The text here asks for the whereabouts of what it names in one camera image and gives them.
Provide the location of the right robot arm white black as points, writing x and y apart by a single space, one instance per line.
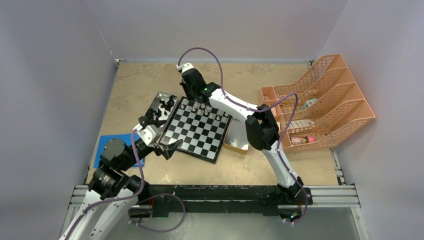
261 127

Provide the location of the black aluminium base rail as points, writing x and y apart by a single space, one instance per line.
267 200

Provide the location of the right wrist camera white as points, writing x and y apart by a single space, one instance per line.
184 67

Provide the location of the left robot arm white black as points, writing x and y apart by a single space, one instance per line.
111 193

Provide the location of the gold metal tin tray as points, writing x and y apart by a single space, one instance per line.
236 137

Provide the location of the blue notebook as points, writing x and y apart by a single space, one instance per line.
115 151

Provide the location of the orange plastic file organizer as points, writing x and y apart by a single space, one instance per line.
341 109

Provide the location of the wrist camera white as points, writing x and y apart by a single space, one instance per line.
184 67
149 134

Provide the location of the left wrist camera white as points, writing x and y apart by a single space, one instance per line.
149 134

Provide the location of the black white chessboard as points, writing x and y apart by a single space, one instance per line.
202 136

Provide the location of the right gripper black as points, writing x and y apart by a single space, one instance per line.
185 87

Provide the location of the small box in organizer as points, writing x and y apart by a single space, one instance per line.
308 104

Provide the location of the silver pink tin tray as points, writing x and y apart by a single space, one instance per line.
163 126

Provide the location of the black chess pieces in tin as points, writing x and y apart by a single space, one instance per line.
161 107

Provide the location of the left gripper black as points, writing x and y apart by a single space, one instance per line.
167 148

